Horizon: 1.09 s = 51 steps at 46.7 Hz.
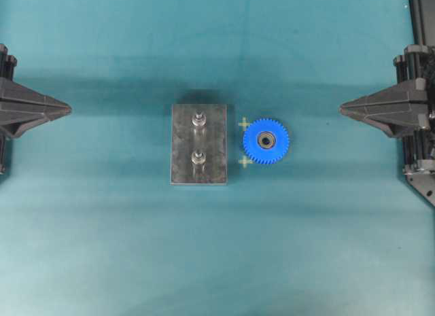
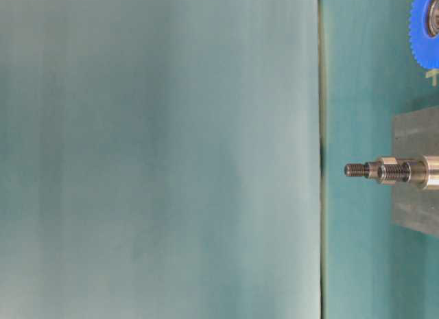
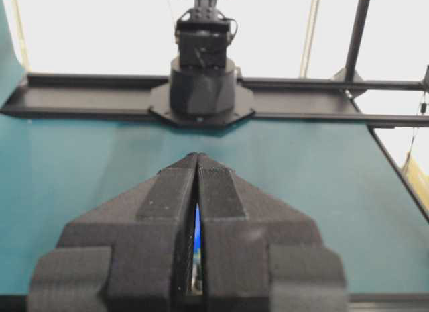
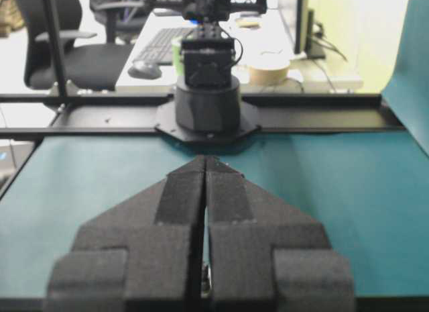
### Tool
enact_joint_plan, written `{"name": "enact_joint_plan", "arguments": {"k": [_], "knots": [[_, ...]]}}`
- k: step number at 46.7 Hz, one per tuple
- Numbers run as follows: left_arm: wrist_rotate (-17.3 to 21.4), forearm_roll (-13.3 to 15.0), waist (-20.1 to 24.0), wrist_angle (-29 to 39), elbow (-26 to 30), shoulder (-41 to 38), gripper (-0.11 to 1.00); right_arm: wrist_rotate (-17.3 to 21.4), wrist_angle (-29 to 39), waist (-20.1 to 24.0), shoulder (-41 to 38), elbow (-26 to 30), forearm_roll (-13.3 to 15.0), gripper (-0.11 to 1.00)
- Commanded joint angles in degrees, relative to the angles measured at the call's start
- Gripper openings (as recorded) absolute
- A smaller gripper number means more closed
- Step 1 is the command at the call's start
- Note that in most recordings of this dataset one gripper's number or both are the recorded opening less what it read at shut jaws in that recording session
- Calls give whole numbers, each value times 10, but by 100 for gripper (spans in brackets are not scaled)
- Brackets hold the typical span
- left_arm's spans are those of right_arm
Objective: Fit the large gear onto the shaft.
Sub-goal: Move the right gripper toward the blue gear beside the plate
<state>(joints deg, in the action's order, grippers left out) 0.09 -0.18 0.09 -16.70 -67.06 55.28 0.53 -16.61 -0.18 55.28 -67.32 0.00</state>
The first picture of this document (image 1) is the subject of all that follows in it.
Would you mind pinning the lower steel shaft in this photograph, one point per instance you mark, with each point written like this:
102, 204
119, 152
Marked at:
198, 157

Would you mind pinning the grey metal base plate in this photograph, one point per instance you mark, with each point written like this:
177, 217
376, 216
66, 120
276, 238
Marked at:
210, 139

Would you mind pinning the upper steel shaft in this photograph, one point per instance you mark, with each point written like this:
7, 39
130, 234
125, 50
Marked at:
199, 119

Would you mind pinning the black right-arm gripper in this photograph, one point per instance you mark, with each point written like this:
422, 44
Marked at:
415, 75

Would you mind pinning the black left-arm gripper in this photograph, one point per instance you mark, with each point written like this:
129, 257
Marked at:
14, 124

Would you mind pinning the steel shaft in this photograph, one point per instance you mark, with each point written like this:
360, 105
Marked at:
199, 119
198, 157

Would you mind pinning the large blue plastic gear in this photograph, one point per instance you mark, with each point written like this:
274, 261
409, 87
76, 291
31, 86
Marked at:
266, 141

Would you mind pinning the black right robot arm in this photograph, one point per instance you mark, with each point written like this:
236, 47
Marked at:
422, 18

